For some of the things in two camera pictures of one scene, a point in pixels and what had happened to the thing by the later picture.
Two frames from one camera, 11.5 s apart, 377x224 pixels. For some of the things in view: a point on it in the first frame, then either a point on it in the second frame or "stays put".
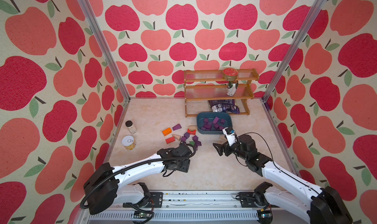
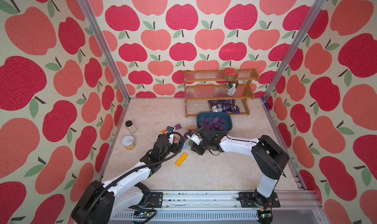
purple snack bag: x=224 y=105 stays put
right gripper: x=220 y=148 -> x=196 y=148
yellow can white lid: x=128 y=141 stays put
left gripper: x=186 y=167 -> x=175 y=146
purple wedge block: x=176 y=127 stays put
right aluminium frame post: x=317 y=5 stays put
